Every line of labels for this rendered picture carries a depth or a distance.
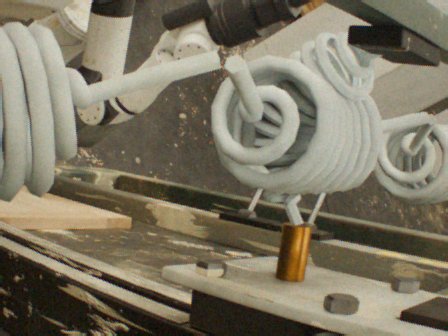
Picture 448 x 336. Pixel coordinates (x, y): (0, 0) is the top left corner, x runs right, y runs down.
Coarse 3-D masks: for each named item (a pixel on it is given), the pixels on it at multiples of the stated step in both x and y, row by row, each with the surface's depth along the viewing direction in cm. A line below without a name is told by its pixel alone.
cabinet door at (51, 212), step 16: (0, 208) 104; (16, 208) 107; (32, 208) 110; (48, 208) 112; (64, 208) 116; (80, 208) 116; (96, 208) 120; (16, 224) 96; (32, 224) 98; (48, 224) 101; (64, 224) 103; (80, 224) 106; (96, 224) 109; (112, 224) 111; (128, 224) 114
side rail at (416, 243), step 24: (144, 192) 159; (168, 192) 154; (192, 192) 149; (216, 192) 149; (264, 216) 136; (336, 216) 129; (360, 240) 122; (384, 240) 118; (408, 240) 115; (432, 240) 112
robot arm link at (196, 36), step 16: (208, 0) 117; (176, 16) 118; (192, 16) 118; (208, 16) 117; (192, 32) 118; (208, 32) 119; (224, 32) 117; (176, 48) 118; (192, 48) 117; (208, 48) 118
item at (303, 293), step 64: (320, 64) 32; (256, 128) 35; (0, 256) 51; (64, 256) 51; (0, 320) 51; (64, 320) 45; (128, 320) 40; (192, 320) 37; (256, 320) 35; (320, 320) 29; (384, 320) 29
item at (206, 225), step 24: (48, 192) 144; (72, 192) 138; (96, 192) 133; (120, 192) 132; (144, 216) 124; (168, 216) 120; (192, 216) 116; (216, 216) 115; (216, 240) 113; (240, 240) 109; (264, 240) 106; (312, 240) 101; (336, 240) 103; (312, 264) 100; (336, 264) 98; (360, 264) 95; (384, 264) 92; (408, 264) 90; (432, 264) 88; (432, 288) 87
